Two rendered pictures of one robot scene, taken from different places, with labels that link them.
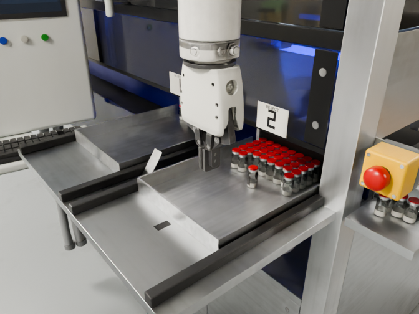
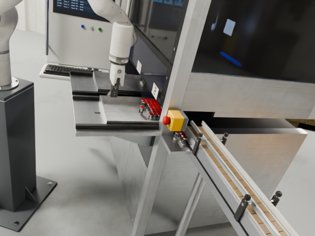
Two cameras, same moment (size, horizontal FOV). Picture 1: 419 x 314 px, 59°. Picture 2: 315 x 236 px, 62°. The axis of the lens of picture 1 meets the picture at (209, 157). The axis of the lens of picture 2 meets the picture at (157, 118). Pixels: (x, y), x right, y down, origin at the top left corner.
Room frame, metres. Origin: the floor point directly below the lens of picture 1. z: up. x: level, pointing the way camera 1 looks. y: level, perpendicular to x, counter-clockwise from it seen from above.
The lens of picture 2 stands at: (-0.48, -0.50, 1.57)
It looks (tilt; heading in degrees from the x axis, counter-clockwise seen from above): 29 degrees down; 15
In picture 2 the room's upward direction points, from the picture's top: 14 degrees clockwise
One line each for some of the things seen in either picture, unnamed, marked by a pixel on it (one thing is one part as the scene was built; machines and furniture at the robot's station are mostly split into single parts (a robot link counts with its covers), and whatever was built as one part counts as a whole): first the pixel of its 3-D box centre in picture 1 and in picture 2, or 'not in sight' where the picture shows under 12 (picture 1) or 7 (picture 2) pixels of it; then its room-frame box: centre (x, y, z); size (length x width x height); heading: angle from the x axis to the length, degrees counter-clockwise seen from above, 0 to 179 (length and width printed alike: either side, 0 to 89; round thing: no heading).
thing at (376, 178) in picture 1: (378, 177); (167, 120); (0.53, -0.28, 0.99); 0.04 x 0.04 x 0.04; 40
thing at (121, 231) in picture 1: (167, 174); (115, 99); (0.76, 0.10, 0.87); 0.70 x 0.48 x 0.02; 40
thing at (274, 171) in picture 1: (267, 167); (150, 110); (0.73, -0.13, 0.90); 0.18 x 0.02 x 0.05; 40
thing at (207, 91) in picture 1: (209, 91); (116, 71); (0.53, 0.00, 1.14); 0.10 x 0.07 x 0.11; 40
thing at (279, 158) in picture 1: (274, 164); (154, 110); (0.74, -0.15, 0.90); 0.18 x 0.02 x 0.05; 40
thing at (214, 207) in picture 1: (239, 182); (134, 110); (0.67, -0.06, 0.90); 0.34 x 0.26 x 0.04; 130
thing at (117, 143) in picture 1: (153, 134); (122, 84); (0.94, 0.15, 0.90); 0.34 x 0.26 x 0.04; 130
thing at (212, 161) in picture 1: (216, 152); (115, 92); (0.52, -0.01, 1.05); 0.03 x 0.03 x 0.07; 40
